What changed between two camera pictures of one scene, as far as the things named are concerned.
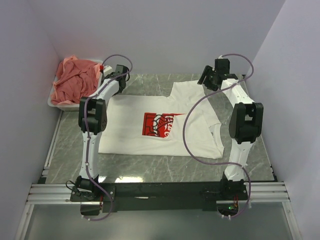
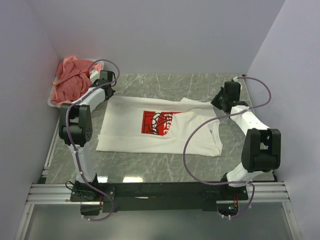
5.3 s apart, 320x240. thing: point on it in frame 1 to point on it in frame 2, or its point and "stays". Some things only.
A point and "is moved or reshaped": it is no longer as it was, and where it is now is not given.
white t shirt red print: (153, 126) is moved or reshaped
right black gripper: (209, 86) to (215, 101)
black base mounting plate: (116, 197) stays
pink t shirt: (76, 79) stays
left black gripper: (118, 92) to (113, 91)
